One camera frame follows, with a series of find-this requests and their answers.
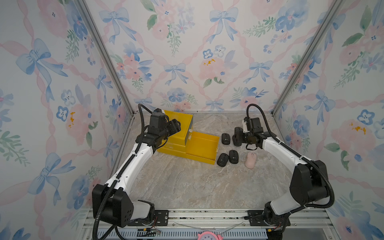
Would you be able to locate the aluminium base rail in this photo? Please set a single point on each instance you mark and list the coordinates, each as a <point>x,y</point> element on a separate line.
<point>230,224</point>

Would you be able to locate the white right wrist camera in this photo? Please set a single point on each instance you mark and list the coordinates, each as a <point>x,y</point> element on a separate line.
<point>245,125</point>

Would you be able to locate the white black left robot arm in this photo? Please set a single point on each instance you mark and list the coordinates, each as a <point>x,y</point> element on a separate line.
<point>111,201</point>

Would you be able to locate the pink round clock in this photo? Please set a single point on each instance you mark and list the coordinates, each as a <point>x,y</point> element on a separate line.
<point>209,236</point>

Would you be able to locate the aluminium corner frame post right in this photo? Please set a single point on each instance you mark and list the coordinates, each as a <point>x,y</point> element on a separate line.
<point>320,33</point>

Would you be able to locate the aluminium corner frame post left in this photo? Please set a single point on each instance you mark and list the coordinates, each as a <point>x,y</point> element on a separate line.
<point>95,34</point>

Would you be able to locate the black computer mouse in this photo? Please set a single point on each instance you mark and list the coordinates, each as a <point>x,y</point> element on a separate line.
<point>226,139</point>
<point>223,160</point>
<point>234,157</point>

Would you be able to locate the pink computer mouse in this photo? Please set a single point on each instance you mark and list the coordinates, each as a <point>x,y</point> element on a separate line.
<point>251,160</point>

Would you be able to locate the aluminium corner frame post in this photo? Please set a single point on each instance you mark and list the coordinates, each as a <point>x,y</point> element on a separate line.
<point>95,34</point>
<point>320,33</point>

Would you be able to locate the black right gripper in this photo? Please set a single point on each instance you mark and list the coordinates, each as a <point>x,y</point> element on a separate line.
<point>238,135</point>

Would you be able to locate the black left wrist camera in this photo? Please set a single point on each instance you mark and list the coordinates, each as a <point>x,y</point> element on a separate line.
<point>157,120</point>

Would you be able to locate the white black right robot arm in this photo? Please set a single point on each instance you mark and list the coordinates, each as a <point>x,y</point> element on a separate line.
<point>309,187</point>

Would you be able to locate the yellow drawer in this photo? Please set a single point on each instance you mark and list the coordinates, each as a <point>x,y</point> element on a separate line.
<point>202,148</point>

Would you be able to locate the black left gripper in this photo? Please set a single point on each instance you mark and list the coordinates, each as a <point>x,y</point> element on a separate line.
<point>174,126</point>

